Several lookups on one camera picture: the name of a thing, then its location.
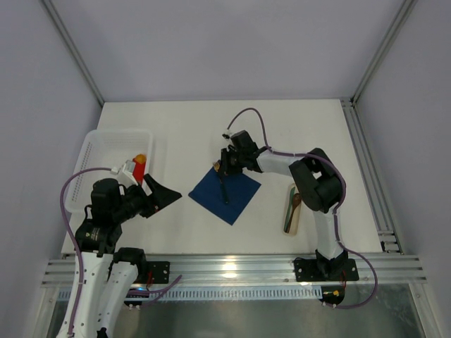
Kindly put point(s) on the blue paper napkin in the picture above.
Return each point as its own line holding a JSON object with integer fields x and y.
{"x": 240, "y": 189}

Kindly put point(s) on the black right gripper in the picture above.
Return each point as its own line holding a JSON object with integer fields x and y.
{"x": 225, "y": 163}

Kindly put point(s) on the aluminium frame post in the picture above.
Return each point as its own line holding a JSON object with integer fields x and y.
{"x": 63, "y": 32}
{"x": 389, "y": 38}

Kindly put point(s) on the brown wooden spoon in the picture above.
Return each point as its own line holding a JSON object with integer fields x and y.
{"x": 296, "y": 201}

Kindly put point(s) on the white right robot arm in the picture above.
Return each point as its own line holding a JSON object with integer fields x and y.
{"x": 320, "y": 185}

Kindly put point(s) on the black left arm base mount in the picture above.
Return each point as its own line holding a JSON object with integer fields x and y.
{"x": 153, "y": 272}

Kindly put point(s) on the white slotted cable duct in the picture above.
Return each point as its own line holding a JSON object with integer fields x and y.
{"x": 293, "y": 292}

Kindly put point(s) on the teal plastic knife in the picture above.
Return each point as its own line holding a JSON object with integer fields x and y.
{"x": 289, "y": 209}

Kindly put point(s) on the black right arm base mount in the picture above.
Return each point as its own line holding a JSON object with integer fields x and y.
{"x": 314, "y": 270}

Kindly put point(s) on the aluminium frame post left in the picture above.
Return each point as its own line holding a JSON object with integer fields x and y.
{"x": 63, "y": 32}

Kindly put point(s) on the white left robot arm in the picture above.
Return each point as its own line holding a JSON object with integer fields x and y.
{"x": 104, "y": 274}

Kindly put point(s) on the gold fork green handle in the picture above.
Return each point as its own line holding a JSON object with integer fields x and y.
{"x": 221, "y": 183}

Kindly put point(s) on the beige cutlery tray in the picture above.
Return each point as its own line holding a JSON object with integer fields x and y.
{"x": 296, "y": 217}

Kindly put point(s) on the aluminium table edge rail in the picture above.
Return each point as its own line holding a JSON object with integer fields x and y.
{"x": 279, "y": 269}

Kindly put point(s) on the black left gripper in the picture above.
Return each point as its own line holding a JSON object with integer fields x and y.
{"x": 150, "y": 201}

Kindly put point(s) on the white plastic basket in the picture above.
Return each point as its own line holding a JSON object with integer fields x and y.
{"x": 109, "y": 148}

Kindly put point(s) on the aluminium frame post right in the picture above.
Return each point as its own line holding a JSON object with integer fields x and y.
{"x": 389, "y": 38}

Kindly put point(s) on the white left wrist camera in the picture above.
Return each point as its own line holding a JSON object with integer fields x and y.
{"x": 124, "y": 174}

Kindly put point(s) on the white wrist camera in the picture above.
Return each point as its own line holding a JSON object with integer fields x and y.
{"x": 227, "y": 134}
{"x": 124, "y": 174}

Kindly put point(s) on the aluminium side rail right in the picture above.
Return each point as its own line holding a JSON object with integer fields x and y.
{"x": 383, "y": 216}

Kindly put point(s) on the red bottle orange cap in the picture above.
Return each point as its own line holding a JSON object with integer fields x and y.
{"x": 139, "y": 169}

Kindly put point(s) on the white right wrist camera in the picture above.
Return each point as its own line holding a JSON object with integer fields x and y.
{"x": 227, "y": 134}

